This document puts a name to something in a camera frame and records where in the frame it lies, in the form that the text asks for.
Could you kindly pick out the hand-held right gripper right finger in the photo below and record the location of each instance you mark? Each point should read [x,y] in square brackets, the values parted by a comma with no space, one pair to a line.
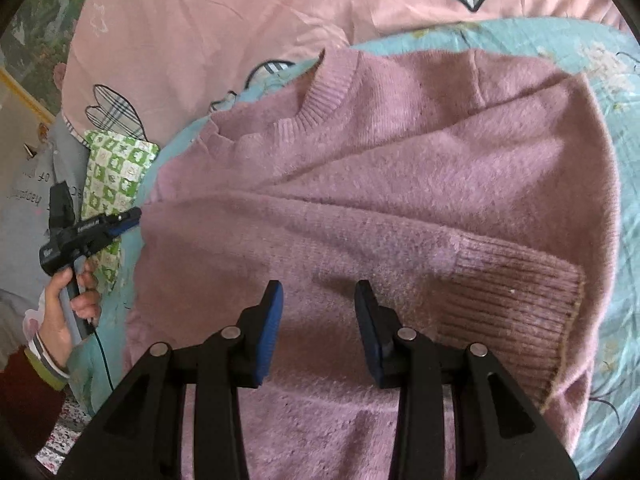
[372,345]

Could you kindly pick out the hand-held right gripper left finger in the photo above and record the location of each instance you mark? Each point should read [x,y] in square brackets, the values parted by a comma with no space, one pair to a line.
[267,345]

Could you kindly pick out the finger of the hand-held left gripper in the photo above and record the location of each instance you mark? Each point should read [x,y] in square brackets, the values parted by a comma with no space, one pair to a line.
[120,222]

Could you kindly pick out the pink knitted sweater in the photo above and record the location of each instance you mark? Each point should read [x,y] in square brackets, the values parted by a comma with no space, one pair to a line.
[380,200]

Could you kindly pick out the person's left forearm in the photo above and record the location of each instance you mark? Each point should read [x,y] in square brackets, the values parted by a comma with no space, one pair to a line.
[25,400]

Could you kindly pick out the person's left hand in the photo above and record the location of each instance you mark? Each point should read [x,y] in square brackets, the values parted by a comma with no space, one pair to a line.
[52,320]

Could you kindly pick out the green checked pillow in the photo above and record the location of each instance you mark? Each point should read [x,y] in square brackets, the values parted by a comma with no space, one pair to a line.
[117,170]

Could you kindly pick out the grey printed pillow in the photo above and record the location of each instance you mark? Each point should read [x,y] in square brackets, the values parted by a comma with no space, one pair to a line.
[25,210]

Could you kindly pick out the small-flowered cloth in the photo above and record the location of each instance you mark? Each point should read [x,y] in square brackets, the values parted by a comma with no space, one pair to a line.
[65,430]

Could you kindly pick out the pink duvet with plaid hearts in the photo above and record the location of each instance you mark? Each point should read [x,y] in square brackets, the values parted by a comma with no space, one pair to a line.
[225,20]

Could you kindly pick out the teal floral bed sheet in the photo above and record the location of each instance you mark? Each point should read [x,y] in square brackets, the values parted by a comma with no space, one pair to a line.
[615,270]

